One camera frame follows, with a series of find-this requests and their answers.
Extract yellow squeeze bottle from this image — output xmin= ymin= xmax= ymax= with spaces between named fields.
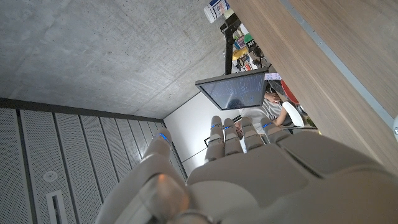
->
xmin=231 ymin=46 xmax=249 ymax=60

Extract red bowl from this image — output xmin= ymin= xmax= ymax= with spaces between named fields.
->
xmin=280 ymin=79 xmax=300 ymax=105

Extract pale paper note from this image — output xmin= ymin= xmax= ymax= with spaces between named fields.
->
xmin=264 ymin=72 xmax=282 ymax=82

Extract black computer monitor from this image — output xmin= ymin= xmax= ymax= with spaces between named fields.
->
xmin=195 ymin=67 xmax=270 ymax=111

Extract white wipes canister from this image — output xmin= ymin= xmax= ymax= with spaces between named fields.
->
xmin=203 ymin=0 xmax=231 ymax=24

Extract white plate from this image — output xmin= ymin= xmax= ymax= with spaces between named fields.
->
xmin=282 ymin=101 xmax=305 ymax=128

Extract person in grey t-shirt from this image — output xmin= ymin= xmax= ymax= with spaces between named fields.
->
xmin=234 ymin=91 xmax=295 ymax=147

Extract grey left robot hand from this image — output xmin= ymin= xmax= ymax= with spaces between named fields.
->
xmin=95 ymin=114 xmax=398 ymax=224

